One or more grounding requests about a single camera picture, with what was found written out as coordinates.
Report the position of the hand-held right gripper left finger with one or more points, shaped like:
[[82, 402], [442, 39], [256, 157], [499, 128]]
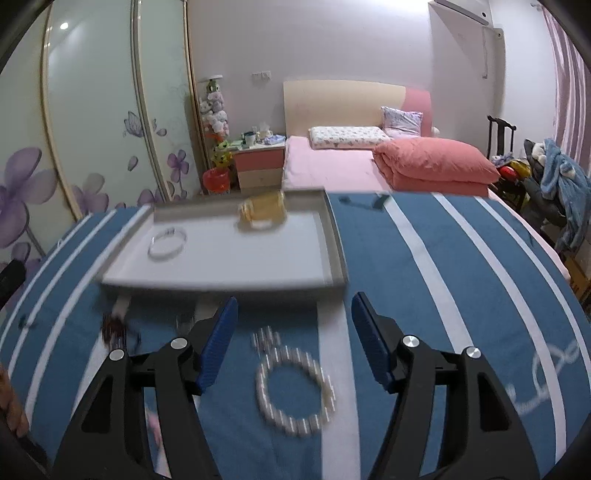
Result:
[[217, 344]]

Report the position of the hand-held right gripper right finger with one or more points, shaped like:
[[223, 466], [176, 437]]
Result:
[[371, 344]]

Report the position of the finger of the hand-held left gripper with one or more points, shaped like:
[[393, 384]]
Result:
[[10, 281]]

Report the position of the white shallow box tray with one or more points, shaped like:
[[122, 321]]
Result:
[[231, 261]]

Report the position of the person's left hand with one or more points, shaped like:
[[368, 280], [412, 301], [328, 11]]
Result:
[[11, 401]]

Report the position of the blue white striped blanket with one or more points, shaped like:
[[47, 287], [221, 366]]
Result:
[[415, 277]]

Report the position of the thin bangle with pearl ends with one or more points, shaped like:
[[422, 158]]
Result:
[[151, 248]]

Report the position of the yellow wrist watch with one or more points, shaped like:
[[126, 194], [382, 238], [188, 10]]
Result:
[[258, 206]]

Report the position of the red waste bin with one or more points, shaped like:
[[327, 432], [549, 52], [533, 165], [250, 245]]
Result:
[[216, 181]]

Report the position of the bed with pink sheet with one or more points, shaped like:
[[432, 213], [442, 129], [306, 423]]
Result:
[[323, 168]]

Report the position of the pink cream nightstand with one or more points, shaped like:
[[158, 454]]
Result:
[[258, 166]]

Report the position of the floral sliding door wardrobe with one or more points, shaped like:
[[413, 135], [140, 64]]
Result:
[[92, 115]]

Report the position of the folded coral quilt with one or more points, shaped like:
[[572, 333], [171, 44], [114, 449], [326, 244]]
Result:
[[429, 161]]

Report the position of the white printed pillow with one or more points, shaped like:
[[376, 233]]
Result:
[[346, 137]]

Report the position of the blue cloth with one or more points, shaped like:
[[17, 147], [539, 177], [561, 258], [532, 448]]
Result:
[[275, 139]]

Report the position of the cardboard box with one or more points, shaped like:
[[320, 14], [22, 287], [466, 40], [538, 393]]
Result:
[[576, 274]]

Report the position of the red yellow toys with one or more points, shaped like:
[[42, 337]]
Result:
[[512, 170]]

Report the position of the small purple pillow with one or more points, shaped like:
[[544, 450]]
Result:
[[401, 121]]

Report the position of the plush toy bouquet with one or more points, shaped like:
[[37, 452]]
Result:
[[216, 117]]

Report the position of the dark wooden chair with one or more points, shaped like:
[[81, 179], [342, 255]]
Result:
[[496, 138]]

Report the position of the cream pink headboard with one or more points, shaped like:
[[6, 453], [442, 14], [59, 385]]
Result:
[[332, 104]]

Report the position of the blue plush robe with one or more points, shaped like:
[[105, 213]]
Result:
[[565, 184]]

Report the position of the pink curtain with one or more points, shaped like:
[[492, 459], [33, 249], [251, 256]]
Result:
[[565, 69]]

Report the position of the white wall socket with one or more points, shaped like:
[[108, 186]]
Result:
[[261, 74]]

